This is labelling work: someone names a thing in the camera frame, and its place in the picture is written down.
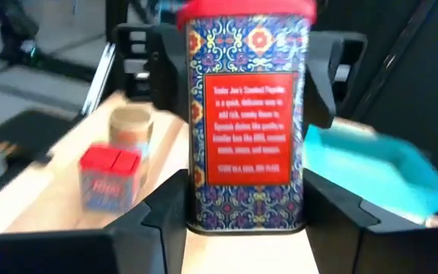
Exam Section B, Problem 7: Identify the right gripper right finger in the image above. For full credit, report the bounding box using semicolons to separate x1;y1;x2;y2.
304;169;438;274

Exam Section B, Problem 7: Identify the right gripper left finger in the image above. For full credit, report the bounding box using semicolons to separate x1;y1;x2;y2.
0;169;189;274

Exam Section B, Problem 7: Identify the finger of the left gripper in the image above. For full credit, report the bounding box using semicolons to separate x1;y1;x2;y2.
114;21;190;123
304;30;368;130

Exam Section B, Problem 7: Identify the smoked paprika tin red lid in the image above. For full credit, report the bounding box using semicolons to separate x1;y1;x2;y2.
176;0;318;235
78;143;143;214

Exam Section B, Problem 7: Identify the teal plastic bin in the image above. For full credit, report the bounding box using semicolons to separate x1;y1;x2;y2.
303;123;438;225

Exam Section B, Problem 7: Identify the black platform with hazard tape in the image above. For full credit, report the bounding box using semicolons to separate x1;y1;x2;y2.
0;109;76;168

